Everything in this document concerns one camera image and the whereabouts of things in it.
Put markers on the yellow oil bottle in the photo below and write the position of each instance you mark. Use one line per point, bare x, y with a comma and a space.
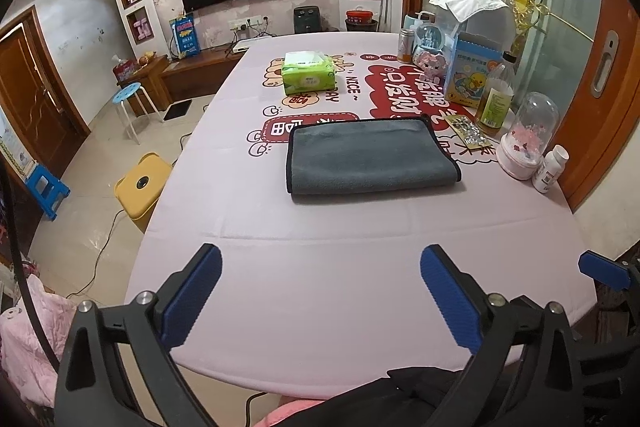
495, 102

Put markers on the blue cartoon box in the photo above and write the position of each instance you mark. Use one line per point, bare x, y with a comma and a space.
472, 74

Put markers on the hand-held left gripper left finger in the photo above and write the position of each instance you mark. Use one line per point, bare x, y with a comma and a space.
192, 297

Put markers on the black space heater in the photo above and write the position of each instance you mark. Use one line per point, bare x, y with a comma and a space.
303, 20

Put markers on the yellow plastic stool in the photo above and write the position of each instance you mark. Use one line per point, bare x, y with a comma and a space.
142, 187

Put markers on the wooden television cabinet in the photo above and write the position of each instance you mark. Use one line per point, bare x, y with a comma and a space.
190, 69

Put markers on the pink quilted blanket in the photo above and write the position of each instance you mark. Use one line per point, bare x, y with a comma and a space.
30, 337

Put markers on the white cloth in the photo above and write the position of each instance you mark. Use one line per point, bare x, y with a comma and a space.
467, 2

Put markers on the red bucket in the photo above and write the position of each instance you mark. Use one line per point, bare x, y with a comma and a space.
360, 17

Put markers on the glass dome with pink flowers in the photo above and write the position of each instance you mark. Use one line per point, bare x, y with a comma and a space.
530, 137

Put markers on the small blue step stool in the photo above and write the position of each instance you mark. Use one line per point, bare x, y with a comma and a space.
45, 189

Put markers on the blister pill pack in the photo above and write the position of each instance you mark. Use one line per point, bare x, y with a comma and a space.
466, 130

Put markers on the white set-top box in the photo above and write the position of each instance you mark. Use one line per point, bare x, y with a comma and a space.
241, 45

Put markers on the blue standing sign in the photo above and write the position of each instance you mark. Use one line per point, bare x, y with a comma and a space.
185, 36

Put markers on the pink snow globe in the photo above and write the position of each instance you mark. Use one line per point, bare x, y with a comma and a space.
431, 52

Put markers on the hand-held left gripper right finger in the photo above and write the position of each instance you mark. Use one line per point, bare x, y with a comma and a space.
450, 302

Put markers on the brown wooden door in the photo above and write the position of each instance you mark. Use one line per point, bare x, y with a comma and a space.
30, 107

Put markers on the white pill bottle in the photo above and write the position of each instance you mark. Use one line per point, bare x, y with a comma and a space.
549, 171

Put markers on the orange drink can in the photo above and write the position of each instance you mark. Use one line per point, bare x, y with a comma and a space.
405, 46

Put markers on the grey towel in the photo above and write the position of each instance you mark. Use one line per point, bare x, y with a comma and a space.
372, 154

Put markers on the round blue stool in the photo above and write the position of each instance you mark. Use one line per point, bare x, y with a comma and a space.
127, 98

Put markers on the green tissue pack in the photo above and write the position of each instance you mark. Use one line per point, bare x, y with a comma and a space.
307, 74

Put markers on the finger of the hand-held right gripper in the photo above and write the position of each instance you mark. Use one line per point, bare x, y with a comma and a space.
602, 269

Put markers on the black floor mat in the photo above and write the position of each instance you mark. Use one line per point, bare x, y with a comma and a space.
177, 109

